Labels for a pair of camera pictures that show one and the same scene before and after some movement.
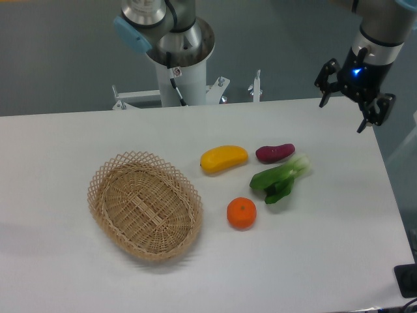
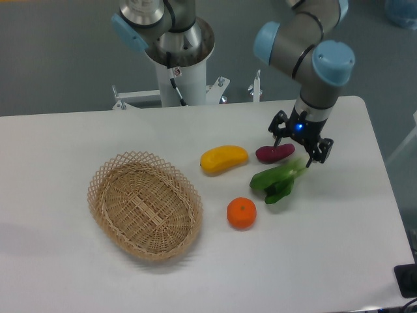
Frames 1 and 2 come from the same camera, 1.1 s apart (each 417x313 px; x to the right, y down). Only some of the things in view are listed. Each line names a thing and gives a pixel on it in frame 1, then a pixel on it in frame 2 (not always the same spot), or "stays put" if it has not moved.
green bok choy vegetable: x=277 y=183 stays put
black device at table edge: x=406 y=276 stays put
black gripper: x=361 y=79 to x=305 y=132
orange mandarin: x=242 y=213 stays put
